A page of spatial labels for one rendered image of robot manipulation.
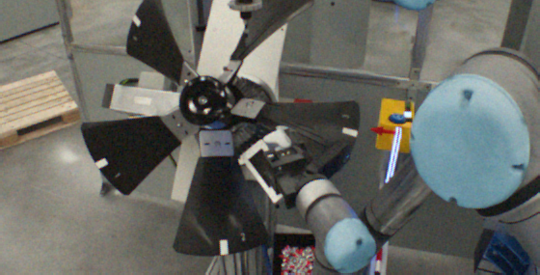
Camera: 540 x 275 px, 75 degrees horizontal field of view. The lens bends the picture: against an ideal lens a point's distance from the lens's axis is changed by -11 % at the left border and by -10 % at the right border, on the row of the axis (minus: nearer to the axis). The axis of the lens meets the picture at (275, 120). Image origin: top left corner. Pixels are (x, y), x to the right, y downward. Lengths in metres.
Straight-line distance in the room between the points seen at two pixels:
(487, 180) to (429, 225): 1.68
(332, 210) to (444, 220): 1.45
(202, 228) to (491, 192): 0.67
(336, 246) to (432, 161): 0.25
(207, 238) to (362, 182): 1.11
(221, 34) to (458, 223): 1.43
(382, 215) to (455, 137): 0.35
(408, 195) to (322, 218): 0.14
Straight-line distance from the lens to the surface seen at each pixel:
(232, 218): 0.93
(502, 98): 0.37
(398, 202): 0.66
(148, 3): 1.09
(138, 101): 1.18
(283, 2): 0.98
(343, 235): 0.59
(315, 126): 0.87
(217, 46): 1.25
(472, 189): 0.39
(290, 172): 0.72
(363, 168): 1.84
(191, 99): 0.91
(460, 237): 2.13
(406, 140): 1.16
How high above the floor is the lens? 1.65
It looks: 31 degrees down
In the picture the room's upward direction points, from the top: straight up
